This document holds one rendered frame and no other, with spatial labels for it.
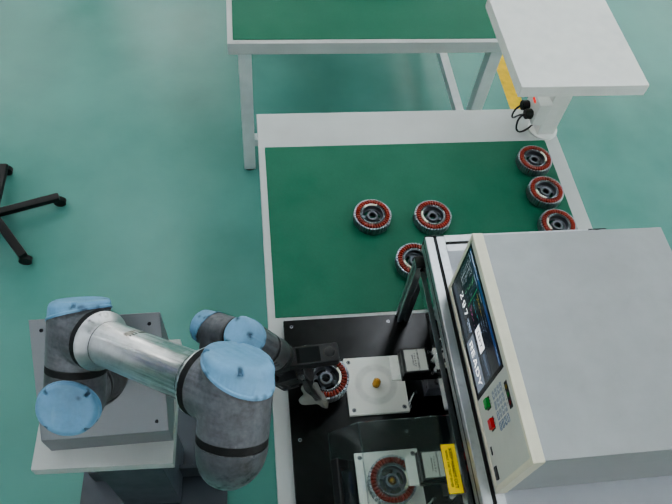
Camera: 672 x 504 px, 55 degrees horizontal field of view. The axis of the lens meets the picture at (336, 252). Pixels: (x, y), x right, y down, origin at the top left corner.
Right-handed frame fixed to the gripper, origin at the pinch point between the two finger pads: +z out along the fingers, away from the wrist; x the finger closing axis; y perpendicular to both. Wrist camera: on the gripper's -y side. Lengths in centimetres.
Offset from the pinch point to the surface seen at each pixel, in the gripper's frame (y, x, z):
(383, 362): -10.6, -5.6, 12.6
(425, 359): -23.9, 0.2, 4.4
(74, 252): 119, -96, 25
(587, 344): -60, 16, -20
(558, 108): -74, -85, 40
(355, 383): -3.8, -0.6, 8.5
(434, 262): -34.8, -14.5, -11.8
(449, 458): -28.7, 27.0, -9.5
